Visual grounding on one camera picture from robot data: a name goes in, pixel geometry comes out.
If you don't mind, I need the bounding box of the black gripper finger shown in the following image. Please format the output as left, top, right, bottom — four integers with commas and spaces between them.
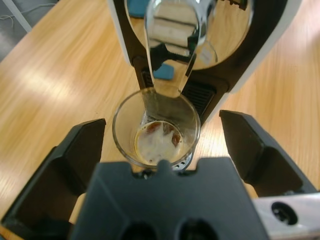
1, 118, 107, 236
218, 109, 318, 197

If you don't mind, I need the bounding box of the clear drinking glass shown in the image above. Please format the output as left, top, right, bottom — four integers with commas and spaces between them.
111, 89, 202, 173

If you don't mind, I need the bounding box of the white capsule coffee machine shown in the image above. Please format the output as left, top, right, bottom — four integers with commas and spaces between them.
106, 0, 300, 173

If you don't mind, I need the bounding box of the white metal frame leg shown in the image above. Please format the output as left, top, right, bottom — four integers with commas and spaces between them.
0, 0, 34, 34

